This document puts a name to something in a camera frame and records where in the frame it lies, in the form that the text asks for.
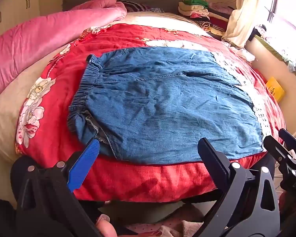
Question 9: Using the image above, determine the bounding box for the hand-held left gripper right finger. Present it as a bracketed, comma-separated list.
[197, 137, 282, 237]

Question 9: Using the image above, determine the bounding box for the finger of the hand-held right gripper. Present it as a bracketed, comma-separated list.
[278, 128, 296, 155]
[263, 135, 296, 176]

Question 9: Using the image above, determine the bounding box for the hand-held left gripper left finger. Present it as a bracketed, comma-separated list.
[11, 138, 106, 237]

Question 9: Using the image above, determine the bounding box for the blue denim pants lace trim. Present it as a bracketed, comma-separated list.
[67, 47, 273, 165]

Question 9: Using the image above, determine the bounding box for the person's left hand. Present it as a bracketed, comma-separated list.
[96, 213, 163, 237]

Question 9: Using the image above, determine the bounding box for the yellow box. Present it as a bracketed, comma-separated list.
[265, 76, 286, 102]

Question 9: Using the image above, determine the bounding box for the red floral blanket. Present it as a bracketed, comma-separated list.
[15, 22, 287, 203]

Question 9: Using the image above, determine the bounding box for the pink dotted clothing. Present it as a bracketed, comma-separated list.
[126, 202, 203, 237]

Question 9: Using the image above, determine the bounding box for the olive cloth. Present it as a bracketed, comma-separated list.
[254, 33, 296, 79]

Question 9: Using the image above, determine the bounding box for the white ruffled cloth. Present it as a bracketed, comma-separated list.
[232, 46, 256, 62]

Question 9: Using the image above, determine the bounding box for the window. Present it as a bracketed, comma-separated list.
[264, 0, 296, 62]

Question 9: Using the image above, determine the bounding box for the pink quilt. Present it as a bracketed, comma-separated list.
[0, 0, 127, 97]

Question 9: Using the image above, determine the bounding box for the cream curtain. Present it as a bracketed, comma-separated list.
[222, 0, 279, 48]

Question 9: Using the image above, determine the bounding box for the stack of folded clothes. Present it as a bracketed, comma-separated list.
[178, 0, 237, 39]

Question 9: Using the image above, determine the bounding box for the striped dark cloth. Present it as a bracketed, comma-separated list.
[118, 0, 151, 13]

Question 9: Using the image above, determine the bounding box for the cream wardrobe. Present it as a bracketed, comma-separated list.
[0, 0, 41, 42]

